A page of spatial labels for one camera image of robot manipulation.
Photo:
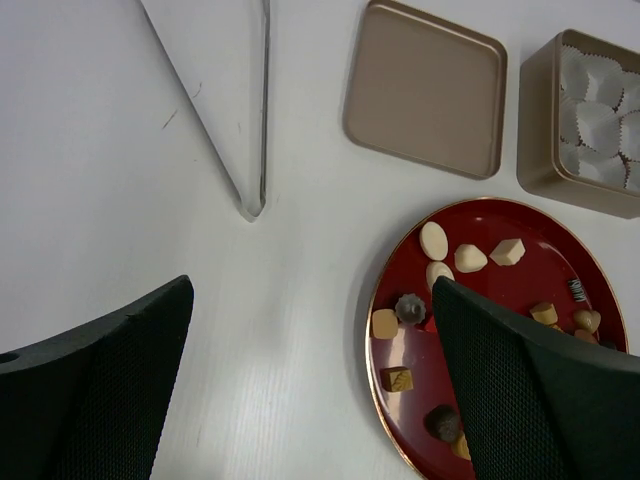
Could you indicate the tan oval leaf chocolate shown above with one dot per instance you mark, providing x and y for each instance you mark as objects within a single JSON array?
[{"x": 460, "y": 447}]

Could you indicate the dark fluted round chocolate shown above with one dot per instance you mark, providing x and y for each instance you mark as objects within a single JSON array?
[{"x": 410, "y": 309}]

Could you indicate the red round plate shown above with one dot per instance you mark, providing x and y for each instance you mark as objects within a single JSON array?
[{"x": 553, "y": 256}]

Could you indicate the white paper cup liner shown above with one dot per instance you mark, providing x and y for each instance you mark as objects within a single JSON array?
[
  {"x": 630, "y": 135},
  {"x": 598, "y": 127},
  {"x": 604, "y": 80},
  {"x": 610, "y": 171}
]

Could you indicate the cream heart chocolate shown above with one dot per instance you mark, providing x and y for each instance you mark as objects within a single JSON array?
[{"x": 588, "y": 320}]

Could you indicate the metal tongs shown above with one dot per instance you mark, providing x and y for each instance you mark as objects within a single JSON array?
[{"x": 220, "y": 53}]

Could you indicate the gold tin lid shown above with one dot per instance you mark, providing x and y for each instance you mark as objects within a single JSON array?
[{"x": 427, "y": 90}]

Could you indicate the tan leaf square chocolate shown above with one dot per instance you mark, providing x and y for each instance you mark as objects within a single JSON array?
[{"x": 397, "y": 379}]

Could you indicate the white ridged square chocolate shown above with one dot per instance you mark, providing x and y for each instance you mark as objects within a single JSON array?
[{"x": 508, "y": 252}]

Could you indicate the tan flower chocolate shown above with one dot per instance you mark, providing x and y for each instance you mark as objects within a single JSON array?
[{"x": 544, "y": 313}]

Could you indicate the dark white-striped chocolate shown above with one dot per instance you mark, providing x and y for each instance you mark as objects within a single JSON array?
[{"x": 577, "y": 290}]

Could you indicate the white shell chocolate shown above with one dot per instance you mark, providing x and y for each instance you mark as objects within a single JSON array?
[{"x": 468, "y": 258}]

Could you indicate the tan rounded square chocolate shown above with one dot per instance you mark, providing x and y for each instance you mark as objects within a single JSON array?
[{"x": 384, "y": 324}]

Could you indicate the white swirl oval chocolate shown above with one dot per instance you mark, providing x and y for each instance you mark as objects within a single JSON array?
[{"x": 435, "y": 270}]

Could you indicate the gold tin box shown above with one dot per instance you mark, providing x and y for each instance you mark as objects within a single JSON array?
[{"x": 552, "y": 83}]

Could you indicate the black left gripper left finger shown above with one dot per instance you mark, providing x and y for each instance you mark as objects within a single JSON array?
[{"x": 91, "y": 402}]

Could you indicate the dark rough truffle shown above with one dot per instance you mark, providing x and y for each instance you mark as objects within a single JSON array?
[{"x": 443, "y": 423}]

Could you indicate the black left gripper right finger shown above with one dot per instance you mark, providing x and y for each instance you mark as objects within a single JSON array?
[{"x": 536, "y": 403}]

